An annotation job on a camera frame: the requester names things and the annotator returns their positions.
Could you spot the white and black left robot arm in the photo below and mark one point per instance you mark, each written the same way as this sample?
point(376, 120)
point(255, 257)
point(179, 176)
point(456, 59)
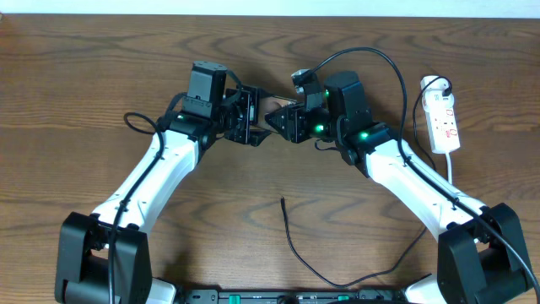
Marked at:
point(104, 257)

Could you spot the white power strip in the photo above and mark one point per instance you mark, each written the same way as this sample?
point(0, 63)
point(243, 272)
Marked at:
point(438, 104)

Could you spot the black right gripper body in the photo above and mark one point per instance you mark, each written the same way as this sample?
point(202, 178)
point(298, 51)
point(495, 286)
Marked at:
point(310, 124)

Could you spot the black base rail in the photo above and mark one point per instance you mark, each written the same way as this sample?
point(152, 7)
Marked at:
point(288, 296)

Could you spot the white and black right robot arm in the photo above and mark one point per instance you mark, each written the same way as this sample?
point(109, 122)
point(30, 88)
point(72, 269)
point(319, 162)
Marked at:
point(482, 254)

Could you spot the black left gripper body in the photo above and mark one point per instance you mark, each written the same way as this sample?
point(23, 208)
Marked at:
point(242, 113)

